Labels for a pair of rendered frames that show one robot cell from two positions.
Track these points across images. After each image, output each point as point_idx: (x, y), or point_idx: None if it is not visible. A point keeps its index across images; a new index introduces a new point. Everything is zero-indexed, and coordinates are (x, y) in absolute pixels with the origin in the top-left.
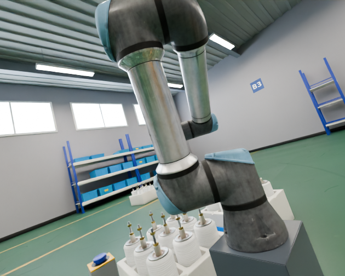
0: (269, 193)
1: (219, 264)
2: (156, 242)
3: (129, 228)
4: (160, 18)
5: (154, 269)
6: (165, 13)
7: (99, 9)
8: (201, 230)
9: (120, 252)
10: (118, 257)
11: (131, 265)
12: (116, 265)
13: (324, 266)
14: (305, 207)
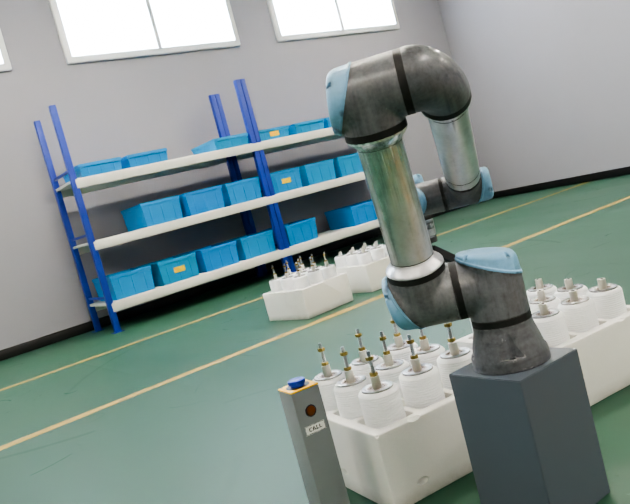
0: (612, 312)
1: (460, 390)
2: (375, 371)
3: (321, 354)
4: (406, 104)
5: (371, 403)
6: (412, 100)
7: (333, 92)
8: (448, 364)
9: (277, 413)
10: (275, 420)
11: (326, 410)
12: (277, 431)
13: None
14: None
